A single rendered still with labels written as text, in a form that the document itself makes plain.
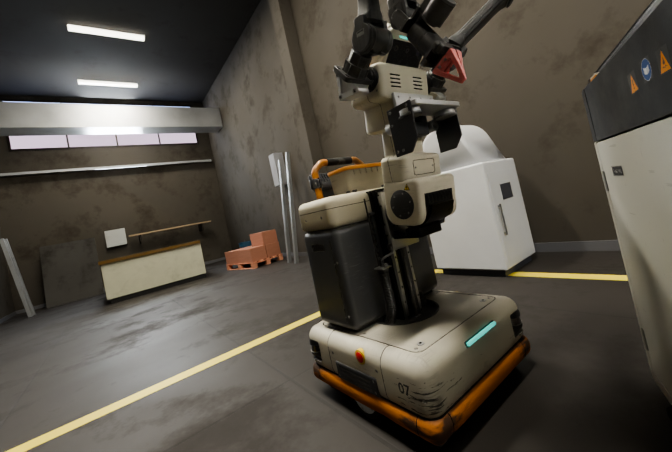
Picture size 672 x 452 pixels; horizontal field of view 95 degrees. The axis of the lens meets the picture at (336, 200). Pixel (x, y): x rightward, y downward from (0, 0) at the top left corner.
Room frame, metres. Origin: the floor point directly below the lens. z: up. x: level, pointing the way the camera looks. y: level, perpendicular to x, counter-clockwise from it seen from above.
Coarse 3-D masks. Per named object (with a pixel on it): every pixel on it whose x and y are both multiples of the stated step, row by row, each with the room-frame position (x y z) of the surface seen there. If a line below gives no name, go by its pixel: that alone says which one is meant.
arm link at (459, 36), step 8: (488, 0) 1.19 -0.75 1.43; (496, 0) 1.17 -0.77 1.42; (504, 0) 1.18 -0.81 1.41; (512, 0) 1.21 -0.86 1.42; (488, 8) 1.17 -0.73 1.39; (496, 8) 1.18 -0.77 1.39; (480, 16) 1.16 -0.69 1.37; (488, 16) 1.17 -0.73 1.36; (472, 24) 1.16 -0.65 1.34; (480, 24) 1.17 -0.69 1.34; (456, 32) 1.17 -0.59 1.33; (464, 32) 1.16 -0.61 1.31; (472, 32) 1.16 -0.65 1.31; (448, 40) 1.17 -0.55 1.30; (456, 40) 1.15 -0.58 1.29; (464, 40) 1.15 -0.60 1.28; (464, 48) 1.14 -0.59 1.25
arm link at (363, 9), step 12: (360, 0) 0.89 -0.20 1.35; (372, 0) 0.88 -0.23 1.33; (360, 12) 0.90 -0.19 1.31; (372, 12) 0.88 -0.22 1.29; (360, 24) 0.88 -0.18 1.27; (372, 24) 0.92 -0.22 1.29; (384, 24) 0.92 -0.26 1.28; (360, 36) 0.89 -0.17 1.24; (372, 36) 0.87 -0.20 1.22; (360, 48) 0.89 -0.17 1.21; (372, 48) 0.89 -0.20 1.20
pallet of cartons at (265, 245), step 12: (252, 240) 6.49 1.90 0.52; (264, 240) 6.23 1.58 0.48; (276, 240) 6.42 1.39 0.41; (228, 252) 6.50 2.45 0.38; (240, 252) 6.20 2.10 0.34; (252, 252) 5.98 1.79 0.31; (264, 252) 6.17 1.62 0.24; (276, 252) 6.38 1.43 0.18; (228, 264) 6.56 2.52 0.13; (240, 264) 6.25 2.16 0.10; (252, 264) 5.93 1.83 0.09; (264, 264) 6.22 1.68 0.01
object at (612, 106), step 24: (648, 24) 0.49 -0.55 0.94; (624, 48) 0.59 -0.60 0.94; (648, 48) 0.50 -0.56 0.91; (600, 72) 0.74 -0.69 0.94; (624, 72) 0.61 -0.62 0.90; (600, 96) 0.78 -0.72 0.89; (624, 96) 0.64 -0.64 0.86; (648, 96) 0.54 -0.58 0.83; (600, 120) 0.83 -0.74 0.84; (624, 120) 0.67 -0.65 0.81; (648, 120) 0.57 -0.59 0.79
